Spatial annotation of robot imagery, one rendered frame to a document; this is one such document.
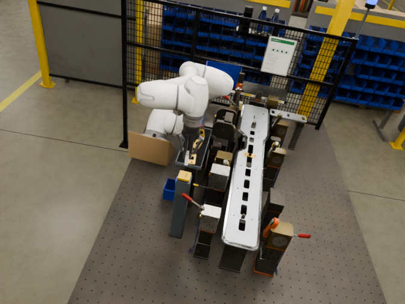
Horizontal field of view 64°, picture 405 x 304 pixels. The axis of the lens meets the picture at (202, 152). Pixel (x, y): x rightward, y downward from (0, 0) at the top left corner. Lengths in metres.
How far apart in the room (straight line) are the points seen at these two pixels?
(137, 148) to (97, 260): 0.85
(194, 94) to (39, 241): 1.97
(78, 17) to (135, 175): 2.47
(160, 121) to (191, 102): 1.03
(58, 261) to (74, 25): 2.71
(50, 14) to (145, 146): 2.53
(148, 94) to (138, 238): 0.92
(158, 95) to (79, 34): 3.10
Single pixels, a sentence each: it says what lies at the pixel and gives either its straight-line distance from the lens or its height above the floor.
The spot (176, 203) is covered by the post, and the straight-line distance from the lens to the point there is 1.73.
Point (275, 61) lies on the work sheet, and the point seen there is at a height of 1.26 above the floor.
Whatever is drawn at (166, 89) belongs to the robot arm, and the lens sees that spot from 1.31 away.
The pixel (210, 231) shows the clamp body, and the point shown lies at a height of 0.94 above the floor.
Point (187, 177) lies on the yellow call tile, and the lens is 1.61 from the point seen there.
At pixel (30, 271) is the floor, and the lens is 2.75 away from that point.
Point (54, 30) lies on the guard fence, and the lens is 4.47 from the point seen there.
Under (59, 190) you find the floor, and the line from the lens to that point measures 3.23.
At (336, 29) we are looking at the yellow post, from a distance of 2.87.
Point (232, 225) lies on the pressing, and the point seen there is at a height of 1.00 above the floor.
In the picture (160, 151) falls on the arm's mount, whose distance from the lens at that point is 2.28.
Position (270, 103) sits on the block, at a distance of 2.69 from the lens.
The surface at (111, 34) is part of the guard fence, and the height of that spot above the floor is 0.83.
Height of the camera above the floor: 2.26
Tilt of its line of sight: 38 degrees down
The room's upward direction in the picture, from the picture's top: 10 degrees clockwise
